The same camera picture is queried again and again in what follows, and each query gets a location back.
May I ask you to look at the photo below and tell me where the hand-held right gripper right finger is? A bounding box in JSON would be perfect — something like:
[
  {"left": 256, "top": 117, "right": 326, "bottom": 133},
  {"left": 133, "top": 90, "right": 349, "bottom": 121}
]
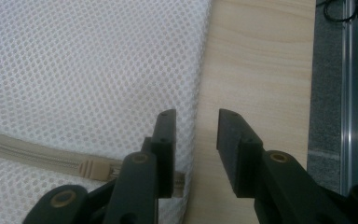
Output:
[{"left": 216, "top": 108, "right": 264, "bottom": 200}]

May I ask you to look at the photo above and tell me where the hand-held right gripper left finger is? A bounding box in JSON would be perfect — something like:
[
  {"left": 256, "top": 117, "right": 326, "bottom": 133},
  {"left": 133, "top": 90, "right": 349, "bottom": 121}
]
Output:
[{"left": 141, "top": 108, "right": 177, "bottom": 199}]

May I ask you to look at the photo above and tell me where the white mesh laundry bag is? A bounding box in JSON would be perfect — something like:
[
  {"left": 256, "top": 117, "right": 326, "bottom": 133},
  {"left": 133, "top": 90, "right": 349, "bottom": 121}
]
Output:
[{"left": 0, "top": 0, "right": 213, "bottom": 224}]

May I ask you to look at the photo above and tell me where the metal floor rail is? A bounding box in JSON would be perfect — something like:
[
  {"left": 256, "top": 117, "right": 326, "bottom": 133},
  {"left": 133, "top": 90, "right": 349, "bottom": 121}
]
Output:
[{"left": 339, "top": 0, "right": 358, "bottom": 197}]

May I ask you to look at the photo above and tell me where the black cable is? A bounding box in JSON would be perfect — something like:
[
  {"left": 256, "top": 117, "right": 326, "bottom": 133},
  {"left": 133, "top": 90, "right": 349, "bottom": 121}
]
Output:
[{"left": 316, "top": 0, "right": 358, "bottom": 23}]

